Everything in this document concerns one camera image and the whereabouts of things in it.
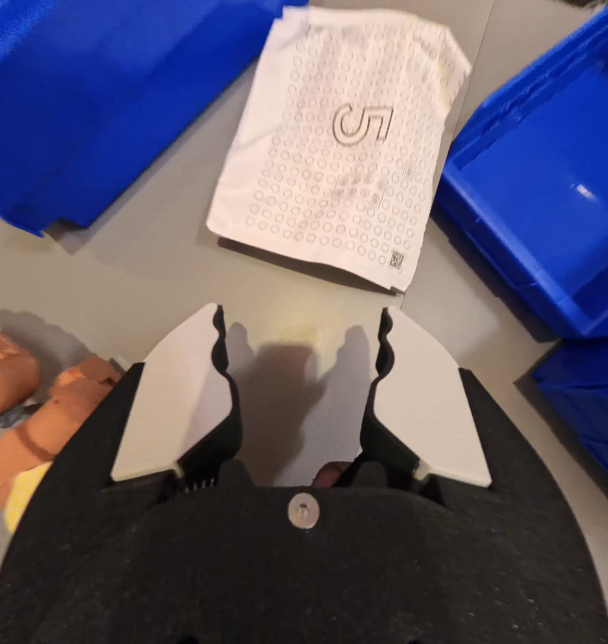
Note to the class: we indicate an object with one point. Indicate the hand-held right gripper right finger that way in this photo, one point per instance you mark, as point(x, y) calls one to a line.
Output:
point(429, 407)

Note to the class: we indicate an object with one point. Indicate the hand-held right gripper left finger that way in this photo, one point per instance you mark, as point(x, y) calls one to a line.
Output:
point(178, 402)

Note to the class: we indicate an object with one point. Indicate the blue plastic bin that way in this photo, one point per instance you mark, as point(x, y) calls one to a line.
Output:
point(535, 226)
point(107, 100)
point(595, 402)

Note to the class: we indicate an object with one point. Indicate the white numeral-print paper bag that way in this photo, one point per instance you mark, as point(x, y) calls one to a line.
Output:
point(309, 201)

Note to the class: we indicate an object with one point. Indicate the grey desk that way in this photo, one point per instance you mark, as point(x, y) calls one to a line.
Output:
point(133, 281)

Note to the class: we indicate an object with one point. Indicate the orange brick-built toy model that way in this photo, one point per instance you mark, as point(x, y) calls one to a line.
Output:
point(67, 402)

